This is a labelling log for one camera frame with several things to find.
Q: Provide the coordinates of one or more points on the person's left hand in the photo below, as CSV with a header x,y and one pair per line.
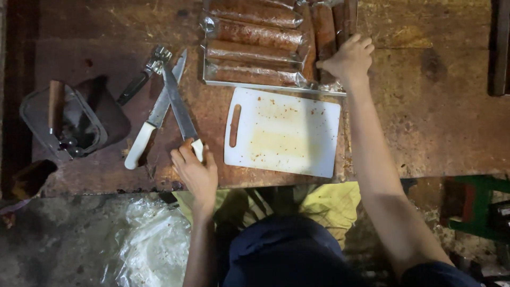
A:
x,y
197,177

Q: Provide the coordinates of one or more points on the person's right hand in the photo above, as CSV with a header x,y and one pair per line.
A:
x,y
350,61

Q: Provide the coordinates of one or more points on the single sausage roll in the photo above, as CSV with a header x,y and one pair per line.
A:
x,y
341,20

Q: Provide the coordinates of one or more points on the clear plastic bag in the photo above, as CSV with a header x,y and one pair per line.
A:
x,y
153,247

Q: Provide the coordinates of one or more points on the white plastic cutting board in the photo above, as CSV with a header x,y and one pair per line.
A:
x,y
283,133

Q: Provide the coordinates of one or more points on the metal tray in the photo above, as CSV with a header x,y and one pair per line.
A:
x,y
255,85

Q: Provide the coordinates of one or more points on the pile of plastic-wrapped sausages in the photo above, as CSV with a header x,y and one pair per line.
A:
x,y
255,38

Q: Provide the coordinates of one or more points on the person's dark blue garment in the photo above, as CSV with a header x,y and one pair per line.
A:
x,y
287,255

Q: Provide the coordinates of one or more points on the clear plastic container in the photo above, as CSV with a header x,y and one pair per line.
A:
x,y
85,127

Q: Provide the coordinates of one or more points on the yellow checked cloth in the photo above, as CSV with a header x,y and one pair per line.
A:
x,y
334,203

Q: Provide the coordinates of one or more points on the green metal frame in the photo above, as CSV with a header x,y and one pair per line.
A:
x,y
480,207

